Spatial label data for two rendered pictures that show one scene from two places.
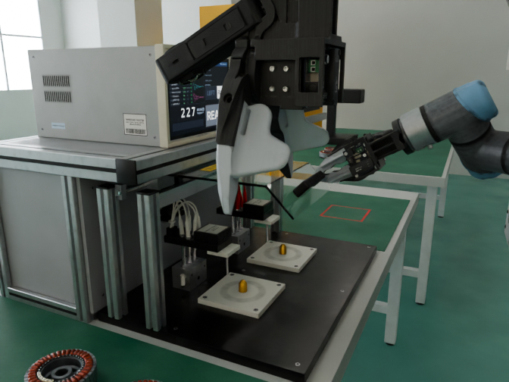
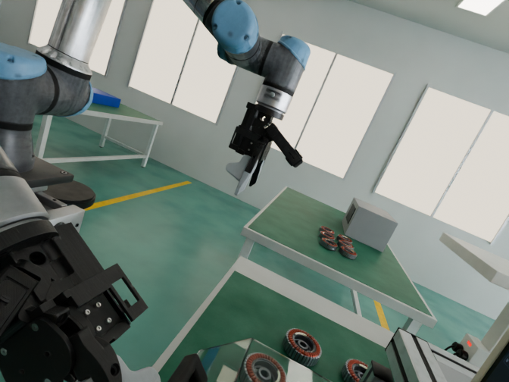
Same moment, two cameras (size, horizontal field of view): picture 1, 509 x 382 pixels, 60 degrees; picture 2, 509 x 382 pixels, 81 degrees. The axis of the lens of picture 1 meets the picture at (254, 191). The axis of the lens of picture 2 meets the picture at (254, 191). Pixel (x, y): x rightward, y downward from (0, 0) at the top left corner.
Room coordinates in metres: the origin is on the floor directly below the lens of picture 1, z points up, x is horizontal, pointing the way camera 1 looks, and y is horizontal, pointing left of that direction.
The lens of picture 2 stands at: (1.10, -0.19, 1.32)
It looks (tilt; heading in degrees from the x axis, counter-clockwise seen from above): 13 degrees down; 163
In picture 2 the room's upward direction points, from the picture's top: 23 degrees clockwise
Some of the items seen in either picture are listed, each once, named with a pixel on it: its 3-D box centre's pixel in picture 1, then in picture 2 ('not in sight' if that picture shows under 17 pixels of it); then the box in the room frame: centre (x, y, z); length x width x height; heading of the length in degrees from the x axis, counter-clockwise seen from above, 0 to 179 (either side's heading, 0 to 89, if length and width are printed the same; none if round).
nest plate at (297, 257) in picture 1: (282, 255); not in sight; (1.14, -0.08, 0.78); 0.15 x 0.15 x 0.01; 64
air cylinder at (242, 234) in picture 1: (236, 239); not in sight; (1.20, 0.05, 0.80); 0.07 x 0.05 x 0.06; 154
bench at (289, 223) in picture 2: not in sight; (313, 264); (-1.02, 1.19, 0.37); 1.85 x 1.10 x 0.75; 154
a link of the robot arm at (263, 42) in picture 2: not in sight; (244, 48); (0.39, -0.12, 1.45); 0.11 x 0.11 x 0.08; 74
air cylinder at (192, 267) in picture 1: (189, 272); not in sight; (0.98, 0.16, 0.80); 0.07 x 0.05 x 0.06; 154
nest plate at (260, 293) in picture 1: (242, 292); not in sight; (0.92, 0.03, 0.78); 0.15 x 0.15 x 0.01; 64
